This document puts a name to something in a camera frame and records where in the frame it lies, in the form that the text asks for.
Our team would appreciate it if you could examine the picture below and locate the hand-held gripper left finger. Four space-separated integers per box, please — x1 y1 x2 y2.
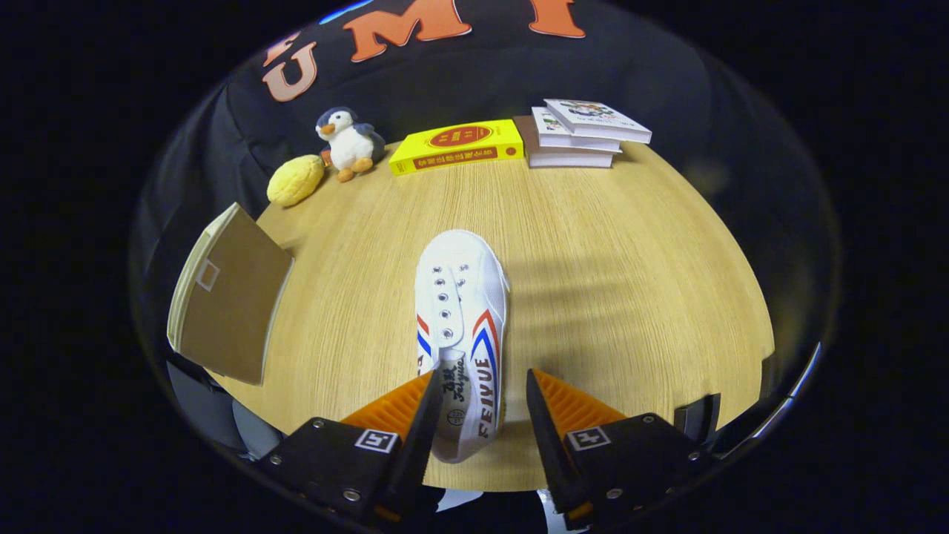
258 371 444 524

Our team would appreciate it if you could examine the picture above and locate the yellow book with red label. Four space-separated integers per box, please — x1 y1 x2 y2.
388 119 525 177

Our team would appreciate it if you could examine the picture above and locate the white illustrated book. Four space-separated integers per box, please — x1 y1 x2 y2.
532 106 624 154
543 99 653 145

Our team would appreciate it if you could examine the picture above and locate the brown fabric storage box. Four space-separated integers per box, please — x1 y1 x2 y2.
167 202 295 386

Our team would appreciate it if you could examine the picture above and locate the penguin plush toy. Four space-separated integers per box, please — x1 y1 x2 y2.
315 107 386 183

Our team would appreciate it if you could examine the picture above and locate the yellow bread-shaped plush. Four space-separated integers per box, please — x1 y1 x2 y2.
267 154 325 208

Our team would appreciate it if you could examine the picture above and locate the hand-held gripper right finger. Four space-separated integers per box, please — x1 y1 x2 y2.
526 369 716 529

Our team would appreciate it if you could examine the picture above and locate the white canvas shoe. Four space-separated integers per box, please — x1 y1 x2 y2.
414 229 510 464

